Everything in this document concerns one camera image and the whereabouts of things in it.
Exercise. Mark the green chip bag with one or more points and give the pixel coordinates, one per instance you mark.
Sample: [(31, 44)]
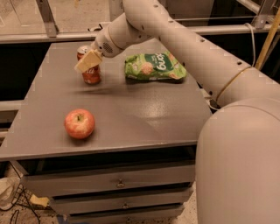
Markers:
[(154, 67)]

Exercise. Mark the red apple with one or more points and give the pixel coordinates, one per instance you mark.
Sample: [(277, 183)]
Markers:
[(79, 123)]

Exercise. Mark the red coke can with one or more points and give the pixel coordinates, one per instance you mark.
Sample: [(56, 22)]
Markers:
[(93, 75)]

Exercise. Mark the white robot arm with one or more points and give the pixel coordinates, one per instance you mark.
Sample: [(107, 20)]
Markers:
[(238, 151)]

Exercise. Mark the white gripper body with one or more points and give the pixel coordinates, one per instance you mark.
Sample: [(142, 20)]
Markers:
[(102, 44)]

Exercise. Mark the yellow foam block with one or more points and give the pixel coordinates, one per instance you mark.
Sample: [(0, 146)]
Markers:
[(40, 201)]

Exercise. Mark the bottom grey drawer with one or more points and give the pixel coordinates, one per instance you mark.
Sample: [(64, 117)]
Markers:
[(129, 215)]

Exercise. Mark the top grey drawer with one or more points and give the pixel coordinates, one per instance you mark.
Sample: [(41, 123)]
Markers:
[(94, 181)]

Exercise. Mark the middle grey drawer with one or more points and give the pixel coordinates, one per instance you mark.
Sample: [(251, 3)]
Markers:
[(122, 201)]

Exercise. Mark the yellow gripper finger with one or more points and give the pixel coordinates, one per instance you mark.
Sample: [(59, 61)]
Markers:
[(91, 59)]

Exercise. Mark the grey drawer cabinet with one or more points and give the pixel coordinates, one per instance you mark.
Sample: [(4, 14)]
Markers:
[(136, 123)]

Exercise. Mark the metal railing frame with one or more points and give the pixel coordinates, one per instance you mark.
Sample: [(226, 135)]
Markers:
[(49, 20)]

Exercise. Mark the white cloth on floor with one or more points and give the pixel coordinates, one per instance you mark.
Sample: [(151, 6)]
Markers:
[(8, 188)]

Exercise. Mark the yellow wooden stand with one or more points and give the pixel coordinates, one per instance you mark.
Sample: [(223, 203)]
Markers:
[(267, 43)]

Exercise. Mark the grey drawer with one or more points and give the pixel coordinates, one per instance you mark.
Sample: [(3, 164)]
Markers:
[(122, 201), (129, 215), (94, 181)]

